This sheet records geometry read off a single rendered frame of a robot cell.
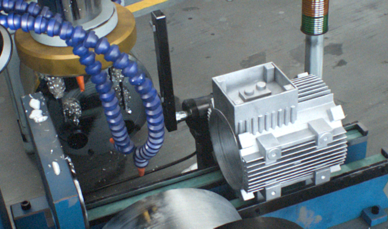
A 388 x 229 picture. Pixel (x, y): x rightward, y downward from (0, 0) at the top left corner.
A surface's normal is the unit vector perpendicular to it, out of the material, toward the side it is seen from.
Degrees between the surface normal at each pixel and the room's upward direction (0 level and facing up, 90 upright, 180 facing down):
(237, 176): 2
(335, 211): 90
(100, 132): 90
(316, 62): 90
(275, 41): 0
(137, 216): 17
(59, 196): 0
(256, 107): 90
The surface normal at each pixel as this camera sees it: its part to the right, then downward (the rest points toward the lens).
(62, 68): -0.07, 0.59
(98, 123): 0.34, 0.53
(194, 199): 0.26, -0.85
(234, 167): 0.05, -0.57
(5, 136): -0.07, -0.81
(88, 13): 0.63, 0.42
